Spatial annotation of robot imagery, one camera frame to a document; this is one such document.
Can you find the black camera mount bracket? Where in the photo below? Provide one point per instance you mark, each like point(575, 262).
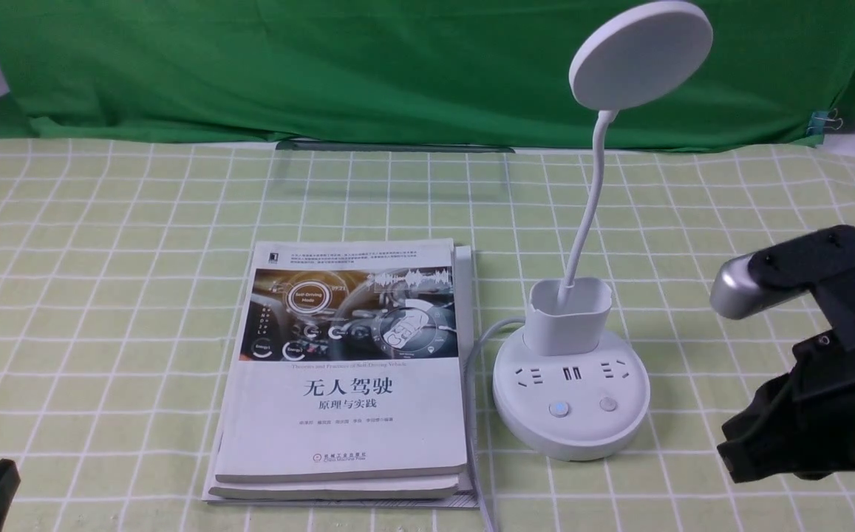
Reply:
point(821, 263)

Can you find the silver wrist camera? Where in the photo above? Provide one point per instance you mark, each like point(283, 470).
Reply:
point(735, 295)

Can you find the green backdrop cloth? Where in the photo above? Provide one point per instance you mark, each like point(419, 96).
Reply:
point(408, 72)

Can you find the white self-driving textbook top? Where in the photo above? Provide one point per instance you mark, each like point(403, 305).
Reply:
point(346, 399)

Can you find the green checkered tablecloth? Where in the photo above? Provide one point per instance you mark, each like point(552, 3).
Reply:
point(122, 266)

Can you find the bottom thin white book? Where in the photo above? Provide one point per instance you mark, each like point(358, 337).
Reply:
point(469, 369)

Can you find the binder clip on backdrop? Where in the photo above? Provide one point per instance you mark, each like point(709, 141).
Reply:
point(824, 121)

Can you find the white desk lamp with sockets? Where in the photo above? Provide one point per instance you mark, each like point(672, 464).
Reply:
point(564, 384)

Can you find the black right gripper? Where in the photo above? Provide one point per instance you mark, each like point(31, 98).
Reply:
point(801, 422)

